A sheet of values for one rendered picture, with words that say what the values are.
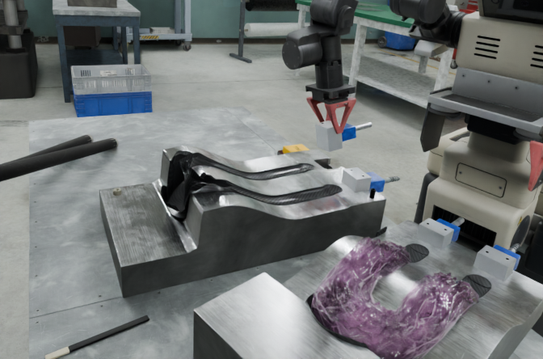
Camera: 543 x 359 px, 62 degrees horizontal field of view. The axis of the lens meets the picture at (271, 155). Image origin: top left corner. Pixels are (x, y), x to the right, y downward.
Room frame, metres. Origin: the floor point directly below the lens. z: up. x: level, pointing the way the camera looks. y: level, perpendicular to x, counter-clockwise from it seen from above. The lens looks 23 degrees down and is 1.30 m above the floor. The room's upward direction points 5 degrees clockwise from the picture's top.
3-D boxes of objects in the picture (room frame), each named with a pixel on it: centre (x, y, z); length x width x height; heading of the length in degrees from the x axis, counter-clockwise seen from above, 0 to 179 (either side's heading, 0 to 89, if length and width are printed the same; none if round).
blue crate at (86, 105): (3.72, 1.40, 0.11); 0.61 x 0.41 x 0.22; 116
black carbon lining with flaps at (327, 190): (0.78, 0.03, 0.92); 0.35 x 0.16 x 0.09; 118
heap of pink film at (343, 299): (0.51, -0.19, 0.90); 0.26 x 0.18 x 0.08; 135
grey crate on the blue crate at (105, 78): (3.72, 1.40, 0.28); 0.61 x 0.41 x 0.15; 116
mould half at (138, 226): (0.78, 0.05, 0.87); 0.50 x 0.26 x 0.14; 118
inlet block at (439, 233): (0.74, -0.34, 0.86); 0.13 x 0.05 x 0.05; 135
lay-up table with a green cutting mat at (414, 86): (4.89, -1.19, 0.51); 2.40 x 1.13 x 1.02; 30
